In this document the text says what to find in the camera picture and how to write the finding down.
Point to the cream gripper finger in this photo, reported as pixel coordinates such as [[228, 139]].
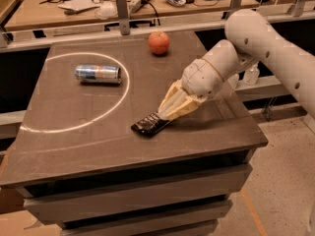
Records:
[[195, 103], [176, 101]]

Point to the white rounded gripper body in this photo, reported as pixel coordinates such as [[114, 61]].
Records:
[[201, 79]]

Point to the black rxbar chocolate bar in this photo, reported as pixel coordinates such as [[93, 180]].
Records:
[[150, 125]]

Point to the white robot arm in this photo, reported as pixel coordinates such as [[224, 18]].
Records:
[[249, 38]]

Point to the blue silver redbull can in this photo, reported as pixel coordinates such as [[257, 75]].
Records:
[[98, 74]]

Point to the left clear sanitizer bottle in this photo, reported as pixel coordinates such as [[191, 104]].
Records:
[[233, 80]]

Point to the clear sanitizer bottle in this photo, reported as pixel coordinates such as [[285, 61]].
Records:
[[233, 80], [251, 75]]

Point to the right clear sanitizer bottle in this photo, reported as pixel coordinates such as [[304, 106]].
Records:
[[251, 75]]

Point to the red apple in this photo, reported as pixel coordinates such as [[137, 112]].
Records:
[[158, 42]]

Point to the grey drawer cabinet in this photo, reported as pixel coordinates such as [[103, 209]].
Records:
[[184, 197]]

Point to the white papers on desk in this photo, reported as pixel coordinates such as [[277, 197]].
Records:
[[78, 5]]

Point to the wooden background desk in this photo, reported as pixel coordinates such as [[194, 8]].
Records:
[[41, 14]]

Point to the metal frame rail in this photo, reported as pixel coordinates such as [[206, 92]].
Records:
[[25, 40]]

